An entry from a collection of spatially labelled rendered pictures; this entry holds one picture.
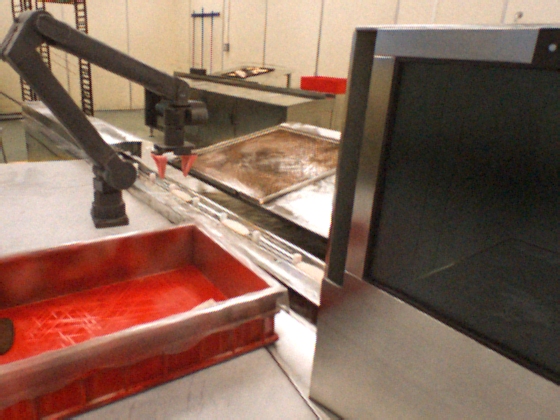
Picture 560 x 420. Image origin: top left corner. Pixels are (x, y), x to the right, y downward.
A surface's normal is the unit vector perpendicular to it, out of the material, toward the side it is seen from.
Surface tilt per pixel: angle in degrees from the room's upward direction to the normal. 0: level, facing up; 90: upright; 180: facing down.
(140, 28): 90
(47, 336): 0
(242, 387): 0
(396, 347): 91
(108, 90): 90
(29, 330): 0
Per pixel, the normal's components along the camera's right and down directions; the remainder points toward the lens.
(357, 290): -0.81, 0.16
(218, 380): 0.04, -0.94
